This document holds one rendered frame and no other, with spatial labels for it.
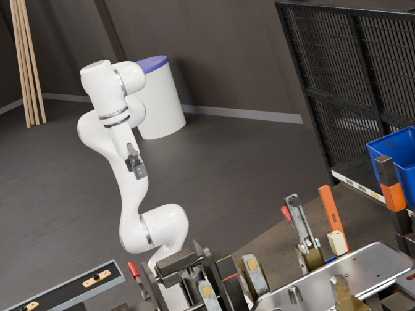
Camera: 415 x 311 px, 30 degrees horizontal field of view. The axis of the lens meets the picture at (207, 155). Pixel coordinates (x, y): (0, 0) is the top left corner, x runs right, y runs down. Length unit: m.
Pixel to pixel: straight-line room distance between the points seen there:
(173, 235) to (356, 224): 0.85
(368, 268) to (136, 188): 0.80
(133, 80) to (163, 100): 5.43
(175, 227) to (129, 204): 0.17
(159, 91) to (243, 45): 1.08
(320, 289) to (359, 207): 1.10
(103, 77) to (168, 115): 5.50
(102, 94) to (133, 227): 0.63
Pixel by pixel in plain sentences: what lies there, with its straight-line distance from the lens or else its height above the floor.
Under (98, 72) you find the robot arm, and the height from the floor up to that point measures 1.74.
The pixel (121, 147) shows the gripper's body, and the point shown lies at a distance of 2.06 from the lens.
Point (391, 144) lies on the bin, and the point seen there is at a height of 1.13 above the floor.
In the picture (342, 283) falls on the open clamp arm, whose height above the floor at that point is 1.10.
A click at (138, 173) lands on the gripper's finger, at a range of 2.08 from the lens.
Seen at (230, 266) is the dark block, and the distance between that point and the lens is 2.23.
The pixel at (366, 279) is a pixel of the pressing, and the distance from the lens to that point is 2.14.
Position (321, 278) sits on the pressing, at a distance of 2.20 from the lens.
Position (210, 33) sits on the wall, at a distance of 7.12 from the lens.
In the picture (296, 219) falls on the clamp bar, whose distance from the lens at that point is 2.22.
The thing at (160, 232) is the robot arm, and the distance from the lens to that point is 2.54.
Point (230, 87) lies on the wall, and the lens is 7.23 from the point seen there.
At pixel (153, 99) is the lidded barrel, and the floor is 0.39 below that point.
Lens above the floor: 2.09
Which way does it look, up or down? 18 degrees down
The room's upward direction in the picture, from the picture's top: 20 degrees counter-clockwise
